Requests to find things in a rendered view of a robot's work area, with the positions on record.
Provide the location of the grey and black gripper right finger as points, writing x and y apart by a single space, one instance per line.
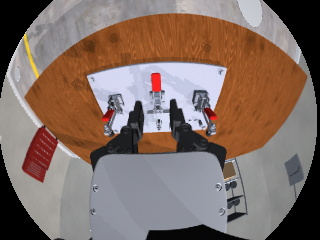
187 137

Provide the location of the black toggle clamp with red handle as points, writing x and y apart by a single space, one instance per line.
117 104

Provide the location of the grey toggle clamp with red handle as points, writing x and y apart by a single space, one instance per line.
199 98

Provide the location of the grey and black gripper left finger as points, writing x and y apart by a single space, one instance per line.
127 140

